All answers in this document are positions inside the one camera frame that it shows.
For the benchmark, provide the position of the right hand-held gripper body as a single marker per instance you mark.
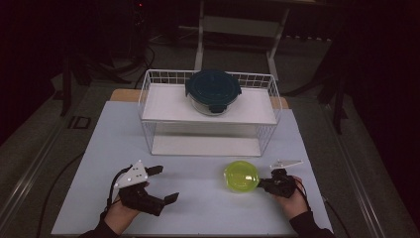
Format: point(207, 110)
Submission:
point(282, 185)

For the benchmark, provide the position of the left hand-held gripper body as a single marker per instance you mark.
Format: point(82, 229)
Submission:
point(132, 177)

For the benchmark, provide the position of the yellow-green translucent bowl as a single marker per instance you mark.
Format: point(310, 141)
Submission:
point(241, 177)

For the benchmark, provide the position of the round container with dark lid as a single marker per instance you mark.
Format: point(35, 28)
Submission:
point(213, 87)

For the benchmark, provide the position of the person's right hand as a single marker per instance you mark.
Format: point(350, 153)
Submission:
point(295, 205)

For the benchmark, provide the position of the person's left hand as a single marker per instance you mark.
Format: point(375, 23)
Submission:
point(120, 214)

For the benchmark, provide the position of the pale table sheet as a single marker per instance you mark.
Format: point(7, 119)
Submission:
point(198, 205)

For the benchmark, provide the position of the black metal stand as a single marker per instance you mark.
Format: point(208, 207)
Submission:
point(338, 109)
point(67, 92)

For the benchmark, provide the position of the dark equipment with red light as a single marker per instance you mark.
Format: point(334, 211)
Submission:
point(139, 26)

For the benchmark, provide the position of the metal floor rail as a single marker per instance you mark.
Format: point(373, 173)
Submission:
point(29, 178)
point(353, 178)

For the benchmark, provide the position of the white metal table frame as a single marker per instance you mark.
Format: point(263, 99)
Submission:
point(200, 49)

